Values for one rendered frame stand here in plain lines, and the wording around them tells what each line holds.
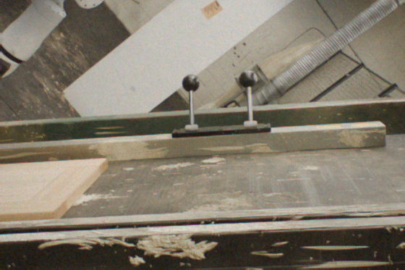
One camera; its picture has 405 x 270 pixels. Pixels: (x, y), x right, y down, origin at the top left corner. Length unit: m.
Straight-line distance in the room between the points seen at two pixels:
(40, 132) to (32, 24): 0.36
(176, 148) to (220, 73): 8.10
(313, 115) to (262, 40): 7.83
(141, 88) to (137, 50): 0.32
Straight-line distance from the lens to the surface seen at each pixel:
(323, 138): 1.16
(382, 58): 9.60
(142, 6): 9.17
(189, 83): 1.19
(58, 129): 1.46
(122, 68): 4.82
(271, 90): 6.57
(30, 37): 1.22
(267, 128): 1.14
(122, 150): 1.18
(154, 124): 1.40
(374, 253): 0.57
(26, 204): 0.90
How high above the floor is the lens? 1.61
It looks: 10 degrees down
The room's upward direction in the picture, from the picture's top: 53 degrees clockwise
